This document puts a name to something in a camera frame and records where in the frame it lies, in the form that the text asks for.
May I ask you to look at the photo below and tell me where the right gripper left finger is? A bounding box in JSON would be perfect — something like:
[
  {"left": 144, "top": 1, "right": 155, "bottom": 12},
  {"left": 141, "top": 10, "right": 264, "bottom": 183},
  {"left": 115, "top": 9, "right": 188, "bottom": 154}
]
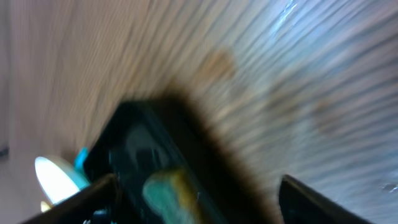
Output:
[{"left": 22, "top": 174, "right": 120, "bottom": 224}]

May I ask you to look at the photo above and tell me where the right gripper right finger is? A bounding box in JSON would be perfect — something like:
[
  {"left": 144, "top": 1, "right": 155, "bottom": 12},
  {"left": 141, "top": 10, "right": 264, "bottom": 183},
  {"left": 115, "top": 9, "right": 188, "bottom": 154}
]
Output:
[{"left": 279, "top": 175, "right": 370, "bottom": 224}]

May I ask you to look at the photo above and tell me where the white plate top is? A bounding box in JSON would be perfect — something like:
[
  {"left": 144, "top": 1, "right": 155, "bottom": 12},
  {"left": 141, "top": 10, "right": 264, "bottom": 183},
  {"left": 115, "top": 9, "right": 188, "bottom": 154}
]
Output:
[{"left": 34, "top": 157, "right": 80, "bottom": 204}]

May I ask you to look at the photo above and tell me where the green yellow sponge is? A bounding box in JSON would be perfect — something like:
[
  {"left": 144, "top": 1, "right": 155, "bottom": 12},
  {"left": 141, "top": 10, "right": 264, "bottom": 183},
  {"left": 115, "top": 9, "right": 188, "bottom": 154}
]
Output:
[{"left": 142, "top": 169, "right": 206, "bottom": 224}]

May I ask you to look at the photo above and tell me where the teal plastic tray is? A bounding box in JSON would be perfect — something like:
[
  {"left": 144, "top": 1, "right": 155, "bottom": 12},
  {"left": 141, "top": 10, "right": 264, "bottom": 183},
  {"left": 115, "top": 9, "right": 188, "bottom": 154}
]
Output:
[{"left": 74, "top": 147, "right": 90, "bottom": 189}]

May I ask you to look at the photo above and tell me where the black water tray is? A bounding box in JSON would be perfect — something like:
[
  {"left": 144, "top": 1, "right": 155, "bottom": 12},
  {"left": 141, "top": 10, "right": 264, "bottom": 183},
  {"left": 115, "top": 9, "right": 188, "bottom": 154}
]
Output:
[{"left": 83, "top": 99, "right": 272, "bottom": 223}]

